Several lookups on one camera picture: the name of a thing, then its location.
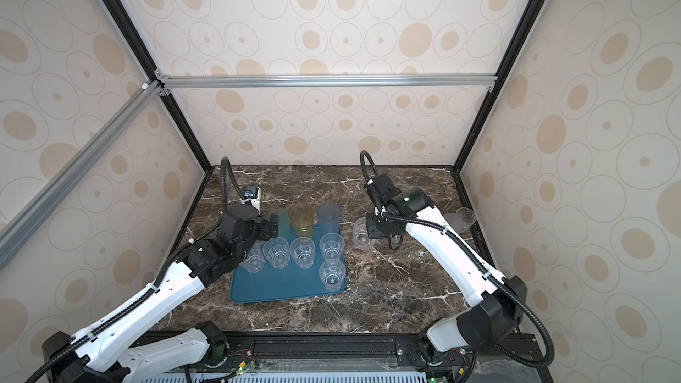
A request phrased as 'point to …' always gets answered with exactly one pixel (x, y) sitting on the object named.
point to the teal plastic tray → (276, 285)
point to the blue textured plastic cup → (329, 215)
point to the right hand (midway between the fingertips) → (377, 229)
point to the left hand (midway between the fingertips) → (269, 208)
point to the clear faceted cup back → (302, 250)
